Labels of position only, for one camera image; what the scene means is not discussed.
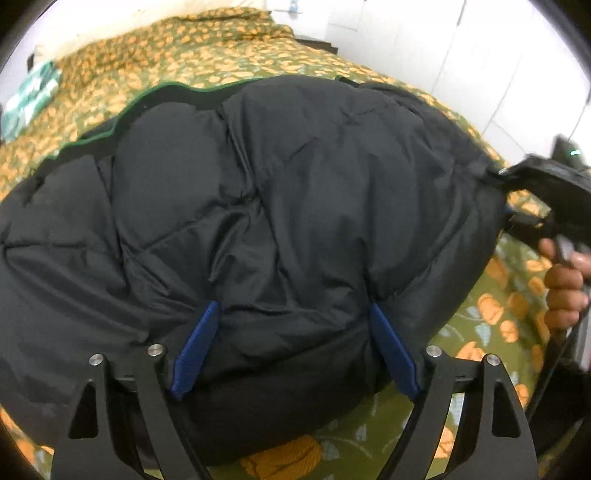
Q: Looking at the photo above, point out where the person's right hand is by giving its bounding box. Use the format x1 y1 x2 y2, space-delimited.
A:
539 237 591 334

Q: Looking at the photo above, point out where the orange floral bed sheet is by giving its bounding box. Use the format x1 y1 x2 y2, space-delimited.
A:
0 7 561 480

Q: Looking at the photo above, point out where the black puffer jacket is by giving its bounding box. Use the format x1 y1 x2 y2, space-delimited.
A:
0 74 509 469

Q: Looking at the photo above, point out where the teal patterned cloth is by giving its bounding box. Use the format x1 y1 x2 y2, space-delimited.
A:
0 62 62 141

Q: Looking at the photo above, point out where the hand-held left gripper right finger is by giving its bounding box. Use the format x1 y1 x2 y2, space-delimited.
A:
368 302 540 480

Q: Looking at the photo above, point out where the person's right forearm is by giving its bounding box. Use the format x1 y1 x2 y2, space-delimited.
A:
538 323 591 455

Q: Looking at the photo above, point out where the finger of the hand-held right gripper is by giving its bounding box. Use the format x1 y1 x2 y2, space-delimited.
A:
496 156 561 192
504 208 557 244

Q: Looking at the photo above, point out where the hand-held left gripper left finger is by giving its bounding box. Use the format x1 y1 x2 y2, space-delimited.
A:
53 300 221 480

